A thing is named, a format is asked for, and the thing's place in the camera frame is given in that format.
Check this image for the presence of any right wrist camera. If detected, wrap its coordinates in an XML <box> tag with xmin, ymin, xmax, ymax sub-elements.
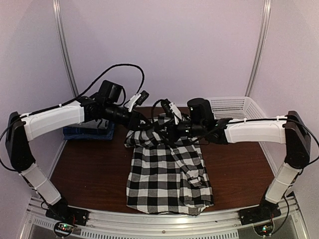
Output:
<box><xmin>187</xmin><ymin>98</ymin><xmax>214</xmax><ymax>124</ymax></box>

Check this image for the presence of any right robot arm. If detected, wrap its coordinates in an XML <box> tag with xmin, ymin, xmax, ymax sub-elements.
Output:
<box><xmin>168</xmin><ymin>111</ymin><xmax>315</xmax><ymax>220</ymax></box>

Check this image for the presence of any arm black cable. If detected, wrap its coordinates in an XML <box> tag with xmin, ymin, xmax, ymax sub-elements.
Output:
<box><xmin>0</xmin><ymin>63</ymin><xmax>146</xmax><ymax>172</ymax></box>
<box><xmin>151</xmin><ymin>99</ymin><xmax>319</xmax><ymax>225</ymax></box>

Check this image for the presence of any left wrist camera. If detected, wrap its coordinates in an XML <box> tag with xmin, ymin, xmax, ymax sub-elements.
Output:
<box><xmin>98</xmin><ymin>80</ymin><xmax>123</xmax><ymax>103</ymax></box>

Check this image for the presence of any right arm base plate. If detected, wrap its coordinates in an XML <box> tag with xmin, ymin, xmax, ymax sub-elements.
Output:
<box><xmin>238</xmin><ymin>204</ymin><xmax>282</xmax><ymax>225</ymax></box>

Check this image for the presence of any black white checkered shirt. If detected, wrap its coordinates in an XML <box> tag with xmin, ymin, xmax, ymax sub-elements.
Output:
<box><xmin>124</xmin><ymin>129</ymin><xmax>214</xmax><ymax>216</ymax></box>

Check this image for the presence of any left aluminium frame post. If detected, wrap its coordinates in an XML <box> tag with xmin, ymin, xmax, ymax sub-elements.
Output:
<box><xmin>52</xmin><ymin>0</ymin><xmax>79</xmax><ymax>98</ymax></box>

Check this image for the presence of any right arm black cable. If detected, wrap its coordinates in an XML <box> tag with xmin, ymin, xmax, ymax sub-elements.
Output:
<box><xmin>151</xmin><ymin>99</ymin><xmax>319</xmax><ymax>225</ymax></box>

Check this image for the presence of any circuit board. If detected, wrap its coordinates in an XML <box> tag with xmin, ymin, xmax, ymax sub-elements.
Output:
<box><xmin>53</xmin><ymin>222</ymin><xmax>75</xmax><ymax>237</ymax></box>
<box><xmin>254</xmin><ymin>223</ymin><xmax>274</xmax><ymax>237</ymax></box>

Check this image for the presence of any right circuit board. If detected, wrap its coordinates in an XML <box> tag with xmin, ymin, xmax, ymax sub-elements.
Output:
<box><xmin>254</xmin><ymin>223</ymin><xmax>274</xmax><ymax>237</ymax></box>

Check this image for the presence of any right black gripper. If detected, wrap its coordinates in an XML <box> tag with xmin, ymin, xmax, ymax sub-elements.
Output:
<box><xmin>155</xmin><ymin>118</ymin><xmax>205</xmax><ymax>142</ymax></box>

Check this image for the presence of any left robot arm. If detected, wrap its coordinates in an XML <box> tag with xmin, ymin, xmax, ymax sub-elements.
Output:
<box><xmin>5</xmin><ymin>97</ymin><xmax>149</xmax><ymax>221</ymax></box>

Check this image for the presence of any aluminium frame post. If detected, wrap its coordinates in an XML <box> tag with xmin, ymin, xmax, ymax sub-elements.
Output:
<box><xmin>52</xmin><ymin>0</ymin><xmax>79</xmax><ymax>98</ymax></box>
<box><xmin>245</xmin><ymin>0</ymin><xmax>272</xmax><ymax>97</ymax></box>

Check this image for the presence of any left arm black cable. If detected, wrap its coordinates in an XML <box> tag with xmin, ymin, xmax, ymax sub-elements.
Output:
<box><xmin>0</xmin><ymin>63</ymin><xmax>146</xmax><ymax>172</ymax></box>

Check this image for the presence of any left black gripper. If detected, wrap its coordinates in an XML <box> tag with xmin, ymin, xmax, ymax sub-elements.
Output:
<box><xmin>103</xmin><ymin>102</ymin><xmax>154</xmax><ymax>131</ymax></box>

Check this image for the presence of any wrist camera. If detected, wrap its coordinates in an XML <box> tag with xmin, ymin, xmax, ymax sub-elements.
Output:
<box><xmin>187</xmin><ymin>98</ymin><xmax>214</xmax><ymax>124</ymax></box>
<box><xmin>98</xmin><ymin>80</ymin><xmax>123</xmax><ymax>103</ymax></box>

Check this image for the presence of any folded blue plaid shirt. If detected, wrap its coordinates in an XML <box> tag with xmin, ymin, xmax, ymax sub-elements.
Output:
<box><xmin>63</xmin><ymin>122</ymin><xmax>115</xmax><ymax>140</ymax></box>

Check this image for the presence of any aluminium front rail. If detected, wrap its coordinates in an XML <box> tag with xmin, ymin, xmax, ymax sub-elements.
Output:
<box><xmin>17</xmin><ymin>196</ymin><xmax>310</xmax><ymax>239</ymax></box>

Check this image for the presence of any white plastic basket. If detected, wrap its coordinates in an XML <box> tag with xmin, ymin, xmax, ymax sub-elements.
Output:
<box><xmin>207</xmin><ymin>97</ymin><xmax>267</xmax><ymax>120</ymax></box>

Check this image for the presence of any right aluminium frame post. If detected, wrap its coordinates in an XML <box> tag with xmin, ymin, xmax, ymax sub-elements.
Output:
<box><xmin>245</xmin><ymin>0</ymin><xmax>272</xmax><ymax>97</ymax></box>

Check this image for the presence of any left circuit board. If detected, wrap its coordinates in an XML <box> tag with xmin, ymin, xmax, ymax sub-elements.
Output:
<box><xmin>53</xmin><ymin>222</ymin><xmax>75</xmax><ymax>237</ymax></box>

